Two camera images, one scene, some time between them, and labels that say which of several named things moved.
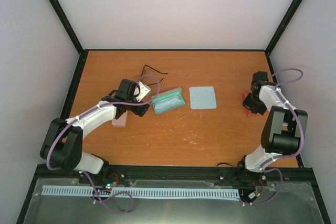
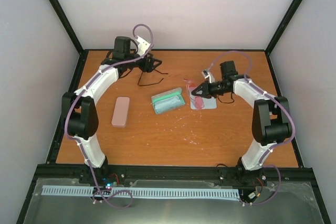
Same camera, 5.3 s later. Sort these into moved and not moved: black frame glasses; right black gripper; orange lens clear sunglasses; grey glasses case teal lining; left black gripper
Moved: left black gripper; orange lens clear sunglasses; right black gripper
Not moved: black frame glasses; grey glasses case teal lining
